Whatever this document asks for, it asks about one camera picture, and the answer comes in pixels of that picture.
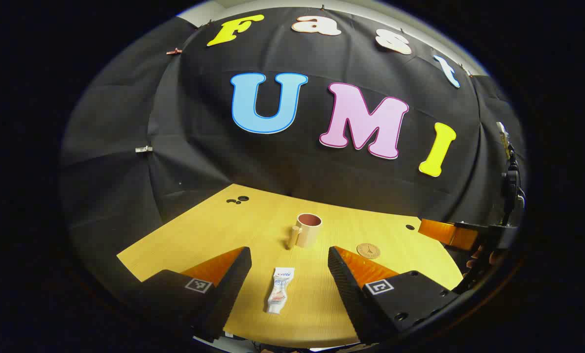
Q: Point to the white toothpaste tube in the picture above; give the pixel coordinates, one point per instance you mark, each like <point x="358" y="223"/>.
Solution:
<point x="280" y="291"/>

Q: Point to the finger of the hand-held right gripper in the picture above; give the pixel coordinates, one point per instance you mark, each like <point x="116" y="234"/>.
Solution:
<point x="439" y="231"/>

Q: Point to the round cork coaster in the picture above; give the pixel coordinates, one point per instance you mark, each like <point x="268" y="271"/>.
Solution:
<point x="368" y="251"/>

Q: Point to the silver clip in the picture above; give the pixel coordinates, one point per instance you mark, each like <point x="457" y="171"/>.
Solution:
<point x="143" y="148"/>

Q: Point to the copper clip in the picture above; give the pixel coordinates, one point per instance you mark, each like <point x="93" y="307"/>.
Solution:
<point x="174" y="51"/>

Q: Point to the beige cup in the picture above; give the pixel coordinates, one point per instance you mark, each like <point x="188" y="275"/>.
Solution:
<point x="309" y="230"/>

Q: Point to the black backdrop cloth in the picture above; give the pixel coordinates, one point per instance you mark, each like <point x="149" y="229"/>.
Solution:
<point x="223" y="162"/>

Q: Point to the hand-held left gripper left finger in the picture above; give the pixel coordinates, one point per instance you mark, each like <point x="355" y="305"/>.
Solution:
<point x="228" y="289"/>

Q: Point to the wooden desktop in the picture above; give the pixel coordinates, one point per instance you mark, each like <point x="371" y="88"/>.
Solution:
<point x="253" y="220"/>

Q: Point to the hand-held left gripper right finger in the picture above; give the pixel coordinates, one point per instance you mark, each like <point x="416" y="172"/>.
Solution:
<point x="346" y="289"/>

